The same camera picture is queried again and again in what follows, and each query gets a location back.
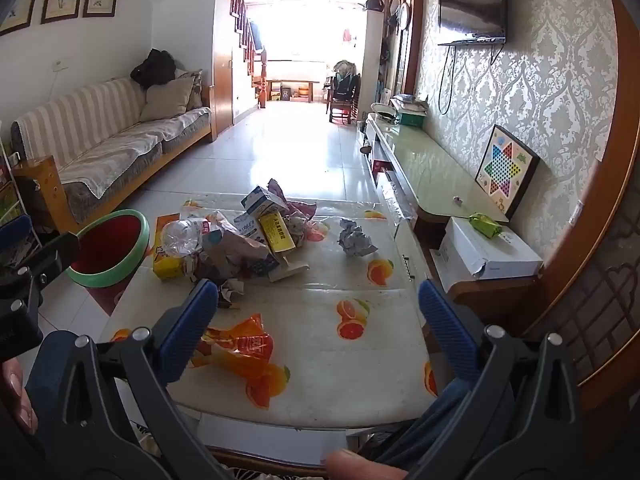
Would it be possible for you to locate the yellow cardboard box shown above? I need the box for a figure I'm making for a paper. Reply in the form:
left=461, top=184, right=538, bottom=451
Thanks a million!
left=152, top=214, right=198, bottom=281

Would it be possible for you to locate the wooden under-stair door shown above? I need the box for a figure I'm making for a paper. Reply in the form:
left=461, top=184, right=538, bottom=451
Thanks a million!
left=212, top=35, right=235, bottom=128

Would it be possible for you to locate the grey folded cloth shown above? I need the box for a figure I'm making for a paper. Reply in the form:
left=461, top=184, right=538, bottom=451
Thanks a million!
left=392, top=94, right=429, bottom=113

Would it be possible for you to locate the clear plastic bottle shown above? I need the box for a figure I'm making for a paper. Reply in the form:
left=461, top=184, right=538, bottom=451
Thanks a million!
left=161, top=217, right=223, bottom=261

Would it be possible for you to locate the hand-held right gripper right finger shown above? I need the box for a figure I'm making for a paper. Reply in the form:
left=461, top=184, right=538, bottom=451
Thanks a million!
left=417, top=278, right=586, bottom=480

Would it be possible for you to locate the low wooden bench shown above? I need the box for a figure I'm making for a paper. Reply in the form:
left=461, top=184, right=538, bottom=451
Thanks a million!
left=265, top=79, right=321, bottom=104

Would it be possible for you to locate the blue cloud print milk carton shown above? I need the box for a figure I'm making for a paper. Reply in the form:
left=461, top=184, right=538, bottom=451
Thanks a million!
left=241, top=185, right=290, bottom=221

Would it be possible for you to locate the black bag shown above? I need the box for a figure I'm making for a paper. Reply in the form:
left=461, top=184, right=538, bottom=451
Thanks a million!
left=131, top=49, right=177, bottom=92

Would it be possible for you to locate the wall mounted television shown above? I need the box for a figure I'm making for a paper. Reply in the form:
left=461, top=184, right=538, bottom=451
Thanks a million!
left=438, top=0, right=509, bottom=46

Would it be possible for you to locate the white and blue milk carton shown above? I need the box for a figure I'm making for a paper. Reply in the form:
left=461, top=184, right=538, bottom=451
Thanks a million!
left=234, top=212, right=282, bottom=277

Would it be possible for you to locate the beige pillow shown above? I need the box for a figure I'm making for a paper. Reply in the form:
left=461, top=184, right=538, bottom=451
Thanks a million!
left=139, top=76, right=196, bottom=122

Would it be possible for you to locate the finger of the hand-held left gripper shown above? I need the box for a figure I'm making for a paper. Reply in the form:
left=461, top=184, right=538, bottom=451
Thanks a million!
left=0, top=214, right=33, bottom=257
left=0, top=232, right=81, bottom=318

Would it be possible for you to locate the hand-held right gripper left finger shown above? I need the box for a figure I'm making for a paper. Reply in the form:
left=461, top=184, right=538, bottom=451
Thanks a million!
left=25, top=278, right=221, bottom=480

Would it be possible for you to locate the yellow label carton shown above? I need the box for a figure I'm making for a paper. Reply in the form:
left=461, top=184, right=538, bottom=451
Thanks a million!
left=257, top=211, right=297, bottom=256

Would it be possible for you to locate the glass top television cabinet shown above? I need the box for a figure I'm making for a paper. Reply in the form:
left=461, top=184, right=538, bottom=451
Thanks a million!
left=361, top=112, right=526, bottom=247

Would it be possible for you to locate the person's left hand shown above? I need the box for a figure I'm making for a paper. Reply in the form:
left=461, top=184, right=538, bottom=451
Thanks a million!
left=0, top=359, right=39, bottom=436

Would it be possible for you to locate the chair with hanging clothes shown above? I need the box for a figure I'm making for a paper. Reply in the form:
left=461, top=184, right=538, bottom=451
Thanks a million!
left=327, top=60, right=362, bottom=126

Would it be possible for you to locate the orange snack wrapper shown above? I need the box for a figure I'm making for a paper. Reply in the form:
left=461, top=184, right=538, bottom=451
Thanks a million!
left=192, top=313, right=276, bottom=382

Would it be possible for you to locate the striped cover wooden sofa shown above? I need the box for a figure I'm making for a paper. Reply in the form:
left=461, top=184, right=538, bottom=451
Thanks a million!
left=11, top=67, right=218, bottom=232

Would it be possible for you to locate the wooden lattice partition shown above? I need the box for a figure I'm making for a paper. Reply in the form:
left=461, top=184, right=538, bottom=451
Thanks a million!
left=520, top=0, right=640, bottom=413

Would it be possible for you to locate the white cardboard box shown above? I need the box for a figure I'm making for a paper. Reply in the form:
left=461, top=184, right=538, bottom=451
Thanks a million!
left=430, top=216, right=545, bottom=294

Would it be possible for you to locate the brown paper bag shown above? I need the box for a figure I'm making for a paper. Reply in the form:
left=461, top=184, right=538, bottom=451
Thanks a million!
left=199, top=227, right=271, bottom=283

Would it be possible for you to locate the pink wrapper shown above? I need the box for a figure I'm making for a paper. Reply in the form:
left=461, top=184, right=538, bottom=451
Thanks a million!
left=286, top=199, right=319, bottom=221

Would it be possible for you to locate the green packet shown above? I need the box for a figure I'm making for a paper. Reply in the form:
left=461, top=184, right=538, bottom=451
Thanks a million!
left=468, top=213, right=503, bottom=237

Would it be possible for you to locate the small paper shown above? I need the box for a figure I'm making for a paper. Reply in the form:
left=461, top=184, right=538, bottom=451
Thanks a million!
left=219, top=280, right=246, bottom=309

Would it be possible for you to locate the wooden staircase railing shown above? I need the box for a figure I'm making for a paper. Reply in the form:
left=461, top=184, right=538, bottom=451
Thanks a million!
left=220, top=0, right=269, bottom=109

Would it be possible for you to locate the grey paper ball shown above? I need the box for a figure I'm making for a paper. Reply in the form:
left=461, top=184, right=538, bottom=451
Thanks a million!
left=338, top=218, right=380, bottom=259

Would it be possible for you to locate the green rimmed red bin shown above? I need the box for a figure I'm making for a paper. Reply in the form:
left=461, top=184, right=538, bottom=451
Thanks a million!
left=65, top=209, right=151, bottom=289

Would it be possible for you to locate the black television cable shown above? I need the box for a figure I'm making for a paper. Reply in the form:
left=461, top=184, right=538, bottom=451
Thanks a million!
left=438, top=44, right=457, bottom=117

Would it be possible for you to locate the person's right hand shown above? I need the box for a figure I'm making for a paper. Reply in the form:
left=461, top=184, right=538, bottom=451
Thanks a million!
left=325, top=450, right=412, bottom=480

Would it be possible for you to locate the patterned pillow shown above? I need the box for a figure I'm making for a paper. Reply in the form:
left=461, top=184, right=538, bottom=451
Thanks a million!
left=186, top=69, right=204, bottom=111

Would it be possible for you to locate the printed paper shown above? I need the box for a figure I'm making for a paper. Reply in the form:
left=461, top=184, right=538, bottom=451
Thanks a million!
left=287, top=215, right=314, bottom=249

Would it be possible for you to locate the white wire book rack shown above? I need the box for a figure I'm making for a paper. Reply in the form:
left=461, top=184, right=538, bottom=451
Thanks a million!
left=0, top=125, right=45, bottom=261

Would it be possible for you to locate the green box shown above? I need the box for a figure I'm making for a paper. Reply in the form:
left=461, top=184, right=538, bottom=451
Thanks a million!
left=395, top=110, right=429, bottom=129

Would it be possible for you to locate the star checkers board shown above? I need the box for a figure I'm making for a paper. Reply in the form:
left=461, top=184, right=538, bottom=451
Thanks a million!
left=474, top=124, right=541, bottom=221

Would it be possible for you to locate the row of picture books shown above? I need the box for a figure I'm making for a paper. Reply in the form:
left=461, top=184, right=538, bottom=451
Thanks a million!
left=0, top=150, right=31, bottom=227

